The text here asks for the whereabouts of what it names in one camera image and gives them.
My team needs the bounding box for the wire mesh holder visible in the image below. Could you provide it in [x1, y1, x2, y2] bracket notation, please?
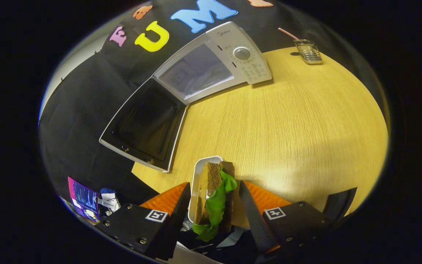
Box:
[294, 39, 323, 65]

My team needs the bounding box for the white plate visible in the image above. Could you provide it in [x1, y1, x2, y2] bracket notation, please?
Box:
[188, 155, 223, 224]

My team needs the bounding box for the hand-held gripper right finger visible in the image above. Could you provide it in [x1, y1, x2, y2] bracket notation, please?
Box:
[238, 180, 334, 255]

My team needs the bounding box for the colourful screen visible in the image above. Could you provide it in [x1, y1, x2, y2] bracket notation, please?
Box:
[67, 177, 101, 223]

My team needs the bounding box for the white microwave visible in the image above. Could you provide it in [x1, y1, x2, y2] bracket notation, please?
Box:
[99, 21, 273, 173]

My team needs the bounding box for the sandwich with green lettuce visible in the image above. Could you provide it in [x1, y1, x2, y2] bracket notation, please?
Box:
[193, 161, 239, 242]

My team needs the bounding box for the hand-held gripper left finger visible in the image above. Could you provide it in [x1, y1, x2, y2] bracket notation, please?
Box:
[95, 182, 192, 261]

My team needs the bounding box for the red striped straw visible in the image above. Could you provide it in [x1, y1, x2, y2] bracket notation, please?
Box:
[278, 27, 300, 41]

